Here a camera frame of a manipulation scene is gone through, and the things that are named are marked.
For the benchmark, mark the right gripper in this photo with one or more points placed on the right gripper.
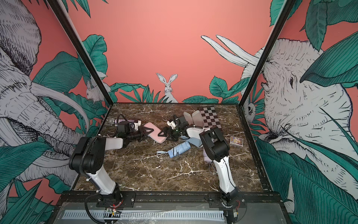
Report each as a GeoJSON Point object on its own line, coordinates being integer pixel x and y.
{"type": "Point", "coordinates": [166, 129]}

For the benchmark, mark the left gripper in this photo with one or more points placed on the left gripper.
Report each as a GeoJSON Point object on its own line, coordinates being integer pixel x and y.
{"type": "Point", "coordinates": [142, 137]}

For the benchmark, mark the pink zippered umbrella case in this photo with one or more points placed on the pink zippered umbrella case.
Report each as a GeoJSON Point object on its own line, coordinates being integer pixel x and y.
{"type": "Point", "coordinates": [154, 134]}

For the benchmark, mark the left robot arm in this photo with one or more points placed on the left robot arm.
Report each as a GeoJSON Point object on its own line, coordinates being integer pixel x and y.
{"type": "Point", "coordinates": [88, 156]}

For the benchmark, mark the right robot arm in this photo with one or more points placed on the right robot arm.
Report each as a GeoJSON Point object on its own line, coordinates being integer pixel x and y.
{"type": "Point", "coordinates": [216, 149]}

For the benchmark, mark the blue zippered umbrella case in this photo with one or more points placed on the blue zippered umbrella case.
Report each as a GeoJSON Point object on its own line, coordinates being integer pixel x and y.
{"type": "Point", "coordinates": [192, 135]}

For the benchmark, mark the purple zippered umbrella case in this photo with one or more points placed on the purple zippered umbrella case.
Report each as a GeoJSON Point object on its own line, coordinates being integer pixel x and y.
{"type": "Point", "coordinates": [194, 119]}

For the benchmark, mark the purple folded umbrella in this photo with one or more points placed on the purple folded umbrella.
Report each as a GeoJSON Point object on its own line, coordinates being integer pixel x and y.
{"type": "Point", "coordinates": [206, 157]}

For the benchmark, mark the glittery purple bottle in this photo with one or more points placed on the glittery purple bottle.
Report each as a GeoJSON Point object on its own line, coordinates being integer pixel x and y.
{"type": "Point", "coordinates": [114, 121]}

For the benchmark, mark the checkered chess board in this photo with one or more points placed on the checkered chess board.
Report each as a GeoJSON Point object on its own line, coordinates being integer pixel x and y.
{"type": "Point", "coordinates": [209, 117]}

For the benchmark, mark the small card box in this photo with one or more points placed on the small card box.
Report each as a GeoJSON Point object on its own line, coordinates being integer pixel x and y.
{"type": "Point", "coordinates": [236, 141]}

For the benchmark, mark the white perforated cable duct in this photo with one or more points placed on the white perforated cable duct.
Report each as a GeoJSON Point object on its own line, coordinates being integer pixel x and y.
{"type": "Point", "coordinates": [175, 215]}

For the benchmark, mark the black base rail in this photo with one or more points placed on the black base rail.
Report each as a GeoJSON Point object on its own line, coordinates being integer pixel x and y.
{"type": "Point", "coordinates": [132, 198]}

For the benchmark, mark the left black frame post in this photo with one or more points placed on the left black frame post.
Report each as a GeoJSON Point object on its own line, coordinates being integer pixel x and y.
{"type": "Point", "coordinates": [69, 28]}

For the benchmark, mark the black frame post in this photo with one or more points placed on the black frame post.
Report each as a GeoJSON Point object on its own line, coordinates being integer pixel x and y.
{"type": "Point", "coordinates": [286, 10]}
{"type": "Point", "coordinates": [69, 28]}

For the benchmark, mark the right black frame post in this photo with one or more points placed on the right black frame post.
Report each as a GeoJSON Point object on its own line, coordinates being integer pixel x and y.
{"type": "Point", "coordinates": [286, 10]}

